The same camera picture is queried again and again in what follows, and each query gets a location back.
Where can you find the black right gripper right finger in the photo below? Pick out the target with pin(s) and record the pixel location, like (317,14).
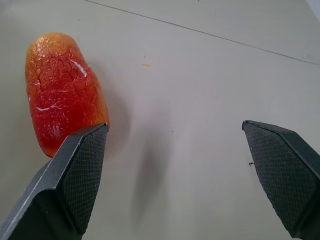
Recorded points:
(287,175)

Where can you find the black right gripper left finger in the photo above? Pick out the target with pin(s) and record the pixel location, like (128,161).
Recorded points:
(65,185)

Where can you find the red orange toy mango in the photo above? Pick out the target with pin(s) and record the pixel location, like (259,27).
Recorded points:
(62,97)

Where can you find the small yellow crumb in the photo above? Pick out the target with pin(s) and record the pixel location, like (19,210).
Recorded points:
(145,64)

